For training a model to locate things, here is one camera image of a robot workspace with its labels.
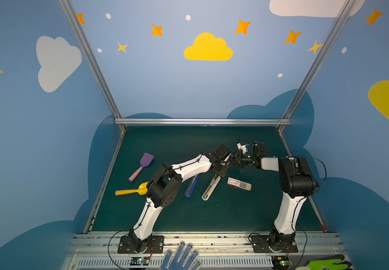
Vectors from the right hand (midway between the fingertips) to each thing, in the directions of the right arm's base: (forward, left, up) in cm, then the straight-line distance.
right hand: (227, 156), depth 97 cm
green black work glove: (-48, -42, -7) cm, 64 cm away
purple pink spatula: (-2, +49, -5) cm, 50 cm away
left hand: (-8, +1, -1) cm, 8 cm away
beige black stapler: (-17, +9, -5) cm, 20 cm away
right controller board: (-49, -21, -8) cm, 54 cm away
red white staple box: (-14, -9, -7) cm, 18 cm away
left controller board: (-52, +39, -6) cm, 65 cm away
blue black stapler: (-17, +20, -5) cm, 26 cm away
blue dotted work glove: (-52, +27, -7) cm, 59 cm away
